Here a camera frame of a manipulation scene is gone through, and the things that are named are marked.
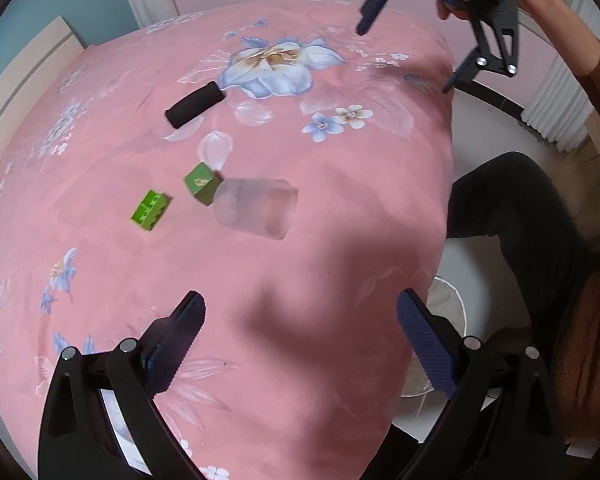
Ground person's right forearm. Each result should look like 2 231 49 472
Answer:
502 0 600 141

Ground green toy brick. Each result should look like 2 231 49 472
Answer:
131 190 173 232

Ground person's right hand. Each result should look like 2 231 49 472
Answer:
436 0 473 22

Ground clear plastic cup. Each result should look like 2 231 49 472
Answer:
212 177 299 241

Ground white pleated curtain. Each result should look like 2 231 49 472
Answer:
520 0 600 153

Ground black cylinder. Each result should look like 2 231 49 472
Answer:
165 81 226 129

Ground green cube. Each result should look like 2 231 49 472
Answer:
183 162 223 207

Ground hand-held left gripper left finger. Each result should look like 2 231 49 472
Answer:
37 290 207 480

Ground pink floral blanket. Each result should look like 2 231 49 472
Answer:
0 0 456 480

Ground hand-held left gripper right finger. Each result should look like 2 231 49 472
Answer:
396 287 568 480

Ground person's black pants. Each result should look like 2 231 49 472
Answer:
390 152 598 480

